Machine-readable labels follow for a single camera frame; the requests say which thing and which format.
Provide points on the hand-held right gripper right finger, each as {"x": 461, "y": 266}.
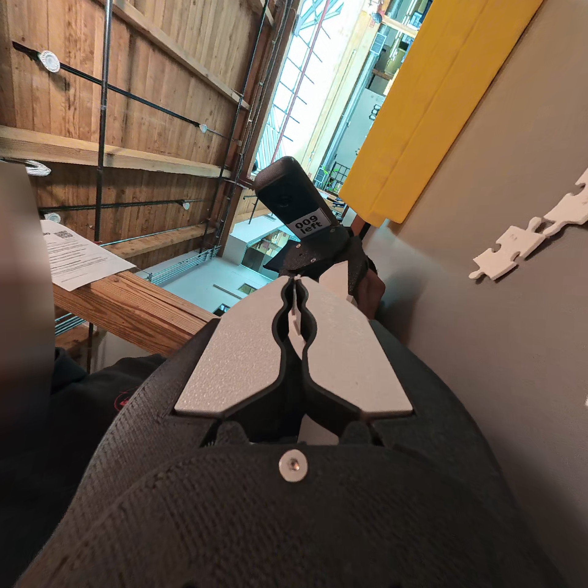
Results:
{"x": 358, "y": 363}

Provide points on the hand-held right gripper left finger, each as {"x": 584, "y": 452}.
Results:
{"x": 229, "y": 363}

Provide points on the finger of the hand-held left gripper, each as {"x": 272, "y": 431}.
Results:
{"x": 342, "y": 280}

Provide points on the colourful curved puzzle ball section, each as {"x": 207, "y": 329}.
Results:
{"x": 296, "y": 317}

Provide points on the yellow plastic bin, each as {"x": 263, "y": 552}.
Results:
{"x": 436, "y": 115}

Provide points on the white jigsaw puzzle piece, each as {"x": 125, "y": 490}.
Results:
{"x": 510, "y": 243}
{"x": 572, "y": 206}

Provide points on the person's left hand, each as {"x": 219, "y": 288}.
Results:
{"x": 373, "y": 298}

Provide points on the large paned window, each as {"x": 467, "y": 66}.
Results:
{"x": 294, "y": 92}

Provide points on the wooden beam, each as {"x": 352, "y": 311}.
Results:
{"x": 138, "y": 307}

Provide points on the black hooded sweatshirt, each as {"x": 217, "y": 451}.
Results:
{"x": 92, "y": 413}

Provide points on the printed paper notice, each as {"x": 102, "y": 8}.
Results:
{"x": 78, "y": 257}

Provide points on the black ceiling pipe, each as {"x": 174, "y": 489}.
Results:
{"x": 103, "y": 115}

